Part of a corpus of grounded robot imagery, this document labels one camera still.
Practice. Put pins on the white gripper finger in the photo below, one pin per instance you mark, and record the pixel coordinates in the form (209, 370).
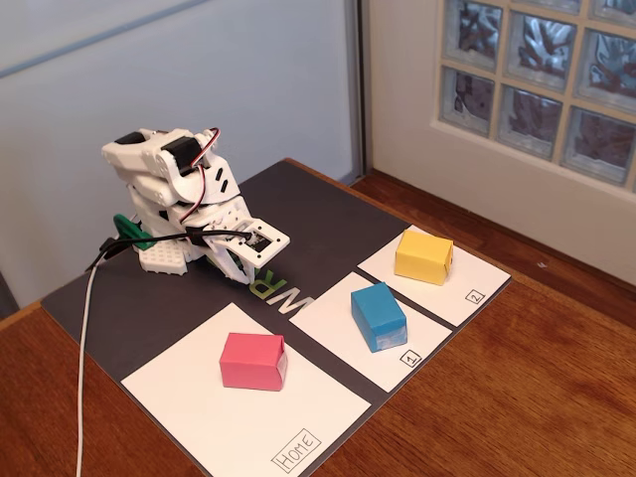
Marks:
(223, 261)
(246, 273)

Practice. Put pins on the blue paper box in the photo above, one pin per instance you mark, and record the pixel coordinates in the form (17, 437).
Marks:
(377, 313)

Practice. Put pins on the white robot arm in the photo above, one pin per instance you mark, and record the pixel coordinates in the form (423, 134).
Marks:
(149, 154)

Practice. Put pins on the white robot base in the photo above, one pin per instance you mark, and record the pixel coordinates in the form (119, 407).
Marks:
(161, 256)

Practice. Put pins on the pink paper box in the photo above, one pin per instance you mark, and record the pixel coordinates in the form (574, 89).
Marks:
(251, 363)

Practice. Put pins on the white sheet marked home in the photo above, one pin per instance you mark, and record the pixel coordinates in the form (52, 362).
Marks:
(298, 417)

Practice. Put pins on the yellow paper box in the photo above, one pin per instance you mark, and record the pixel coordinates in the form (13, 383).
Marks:
(422, 253)

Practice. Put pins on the black mat with lettering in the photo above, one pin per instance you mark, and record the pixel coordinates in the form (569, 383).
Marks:
(149, 318)

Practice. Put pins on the green clamp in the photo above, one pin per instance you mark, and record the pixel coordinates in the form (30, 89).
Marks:
(131, 231)

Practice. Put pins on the white sheet marked one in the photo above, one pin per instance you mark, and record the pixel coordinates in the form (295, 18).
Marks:
(328, 338)

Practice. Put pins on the white sheet marked two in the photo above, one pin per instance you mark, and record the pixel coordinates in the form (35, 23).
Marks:
(447, 303)

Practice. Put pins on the glass block window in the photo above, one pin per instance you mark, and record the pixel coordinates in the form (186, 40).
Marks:
(536, 74)

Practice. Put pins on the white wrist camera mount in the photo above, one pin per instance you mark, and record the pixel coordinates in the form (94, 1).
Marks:
(263, 243)

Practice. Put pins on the grey metal door frame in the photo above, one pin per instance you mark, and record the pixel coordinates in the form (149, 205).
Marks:
(358, 89)

